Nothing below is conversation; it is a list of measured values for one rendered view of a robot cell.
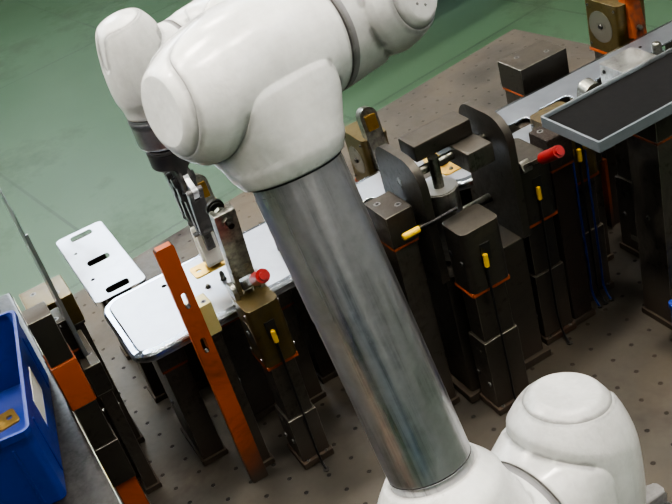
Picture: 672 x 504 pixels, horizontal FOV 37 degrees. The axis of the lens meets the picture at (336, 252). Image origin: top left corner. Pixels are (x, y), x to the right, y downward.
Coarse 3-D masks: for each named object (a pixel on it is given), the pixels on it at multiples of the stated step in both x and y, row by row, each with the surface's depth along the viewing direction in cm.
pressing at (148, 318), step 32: (544, 96) 201; (576, 96) 198; (384, 192) 186; (256, 256) 179; (160, 288) 179; (192, 288) 176; (224, 288) 174; (288, 288) 171; (128, 320) 173; (160, 320) 171; (224, 320) 167; (128, 352) 166; (160, 352) 163
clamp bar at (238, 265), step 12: (216, 204) 154; (228, 204) 152; (216, 216) 151; (228, 216) 151; (216, 228) 152; (228, 228) 153; (240, 228) 154; (228, 240) 154; (240, 240) 155; (228, 252) 155; (240, 252) 156; (228, 264) 157; (240, 264) 158; (240, 276) 159; (240, 288) 160
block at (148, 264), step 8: (144, 256) 193; (152, 256) 193; (136, 264) 192; (144, 264) 191; (152, 264) 190; (144, 272) 188; (152, 272) 188; (160, 272) 187; (144, 280) 186; (192, 344) 197; (192, 352) 198; (192, 360) 198; (192, 368) 199; (200, 368) 200; (200, 376) 201; (200, 384) 201; (208, 384) 202
